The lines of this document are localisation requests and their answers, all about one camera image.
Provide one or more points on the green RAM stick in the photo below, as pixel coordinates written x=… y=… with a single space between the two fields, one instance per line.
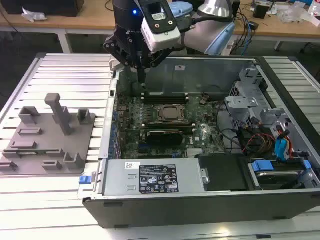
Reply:
x=37 y=151

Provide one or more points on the white power strip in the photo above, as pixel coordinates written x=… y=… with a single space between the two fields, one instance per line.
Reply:
x=228 y=47

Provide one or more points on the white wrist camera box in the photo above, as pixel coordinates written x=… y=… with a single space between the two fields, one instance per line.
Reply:
x=160 y=37

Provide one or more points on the blue case latch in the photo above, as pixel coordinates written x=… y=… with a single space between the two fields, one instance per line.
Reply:
x=84 y=180

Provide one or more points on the black RAM slot bank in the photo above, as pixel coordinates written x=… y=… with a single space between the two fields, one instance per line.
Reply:
x=167 y=125
x=165 y=100

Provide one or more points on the small black box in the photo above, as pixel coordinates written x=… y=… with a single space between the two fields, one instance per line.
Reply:
x=261 y=12

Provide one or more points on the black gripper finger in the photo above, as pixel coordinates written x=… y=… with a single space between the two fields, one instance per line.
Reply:
x=158 y=58
x=117 y=51

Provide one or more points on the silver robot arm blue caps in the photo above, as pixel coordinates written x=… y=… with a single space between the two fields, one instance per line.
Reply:
x=197 y=37

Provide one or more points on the black plastic cover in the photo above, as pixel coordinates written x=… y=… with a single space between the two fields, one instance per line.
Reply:
x=220 y=172

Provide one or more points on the black graphics card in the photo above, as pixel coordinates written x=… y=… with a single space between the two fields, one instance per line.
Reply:
x=165 y=138

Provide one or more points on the clear plastic bags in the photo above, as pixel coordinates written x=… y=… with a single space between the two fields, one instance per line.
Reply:
x=292 y=13

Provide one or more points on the crumpled white paper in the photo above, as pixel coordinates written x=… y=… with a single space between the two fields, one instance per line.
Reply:
x=35 y=16

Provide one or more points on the green motherboard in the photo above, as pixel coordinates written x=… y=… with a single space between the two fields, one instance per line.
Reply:
x=207 y=125

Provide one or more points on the silver power supply unit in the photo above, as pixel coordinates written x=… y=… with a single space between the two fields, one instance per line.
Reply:
x=120 y=180

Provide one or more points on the large black box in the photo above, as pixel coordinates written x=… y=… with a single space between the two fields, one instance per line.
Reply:
x=50 y=7

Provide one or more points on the small silver heatsink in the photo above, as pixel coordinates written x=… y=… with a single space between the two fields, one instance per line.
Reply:
x=195 y=153

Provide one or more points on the small black adapter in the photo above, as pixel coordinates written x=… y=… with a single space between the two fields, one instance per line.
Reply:
x=253 y=25

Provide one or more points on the hard disk in blue carrier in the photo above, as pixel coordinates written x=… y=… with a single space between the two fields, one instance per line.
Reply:
x=261 y=166

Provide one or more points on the wooden desk white frame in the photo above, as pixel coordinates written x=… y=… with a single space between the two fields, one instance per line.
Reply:
x=87 y=23

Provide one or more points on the tall black speaker box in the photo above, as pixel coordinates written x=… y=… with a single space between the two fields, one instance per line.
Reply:
x=237 y=7

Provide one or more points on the grey parts rack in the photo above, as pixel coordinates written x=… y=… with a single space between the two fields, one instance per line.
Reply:
x=50 y=160

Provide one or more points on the silver CPU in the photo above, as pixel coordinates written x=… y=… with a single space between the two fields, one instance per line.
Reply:
x=173 y=112

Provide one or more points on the RAM stick with white label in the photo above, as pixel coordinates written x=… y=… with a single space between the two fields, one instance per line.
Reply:
x=156 y=93

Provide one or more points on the grey metal drive cage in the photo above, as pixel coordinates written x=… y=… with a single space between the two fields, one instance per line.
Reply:
x=240 y=102

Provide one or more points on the round coin cell battery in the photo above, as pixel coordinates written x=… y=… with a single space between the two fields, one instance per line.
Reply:
x=203 y=100

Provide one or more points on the open black PC case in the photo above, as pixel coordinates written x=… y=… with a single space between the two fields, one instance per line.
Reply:
x=200 y=212

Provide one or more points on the grey plastic case latch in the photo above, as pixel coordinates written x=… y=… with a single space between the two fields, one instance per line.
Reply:
x=115 y=65

